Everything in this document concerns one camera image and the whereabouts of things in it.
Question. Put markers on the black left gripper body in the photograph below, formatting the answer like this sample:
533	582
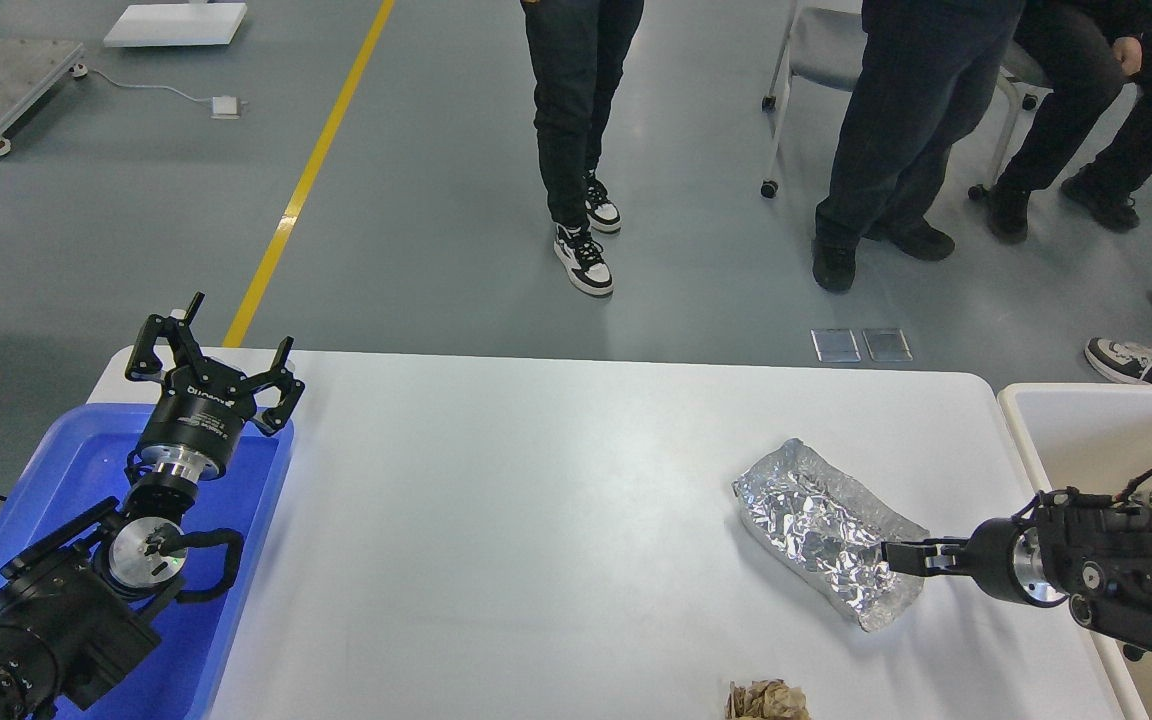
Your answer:
195	427

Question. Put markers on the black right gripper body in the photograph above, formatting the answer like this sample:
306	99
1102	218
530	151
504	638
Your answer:
1003	558

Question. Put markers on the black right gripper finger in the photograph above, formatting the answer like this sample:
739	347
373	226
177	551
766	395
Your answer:
930	547
925	565

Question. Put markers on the silver foil bag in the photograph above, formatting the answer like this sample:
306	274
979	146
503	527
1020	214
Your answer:
828	529

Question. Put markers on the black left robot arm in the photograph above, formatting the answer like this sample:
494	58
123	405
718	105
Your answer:
77	606

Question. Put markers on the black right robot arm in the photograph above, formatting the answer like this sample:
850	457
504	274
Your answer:
1092	553

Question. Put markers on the beige plastic bin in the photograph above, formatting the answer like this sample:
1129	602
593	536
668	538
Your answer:
1095	437

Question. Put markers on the right floor metal plate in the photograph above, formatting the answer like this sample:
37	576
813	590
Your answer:
887	345

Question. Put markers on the floor metal plate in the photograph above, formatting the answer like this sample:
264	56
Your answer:
887	345
835	345

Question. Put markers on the crumpled brown paper ball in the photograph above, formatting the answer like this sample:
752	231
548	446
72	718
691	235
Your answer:
770	699

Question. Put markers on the left floor metal plate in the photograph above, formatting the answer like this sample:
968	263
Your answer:
835	345

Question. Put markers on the black white sneaker foot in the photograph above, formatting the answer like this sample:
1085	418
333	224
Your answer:
1141	362

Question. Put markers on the white floor platform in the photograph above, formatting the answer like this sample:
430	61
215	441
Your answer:
176	25

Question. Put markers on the person in black jeans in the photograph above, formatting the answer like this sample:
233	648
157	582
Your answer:
577	51

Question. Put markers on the person in dark trousers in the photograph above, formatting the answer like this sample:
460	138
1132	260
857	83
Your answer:
927	76

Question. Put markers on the white power adapter with cable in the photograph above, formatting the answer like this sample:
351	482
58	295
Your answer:
222	107

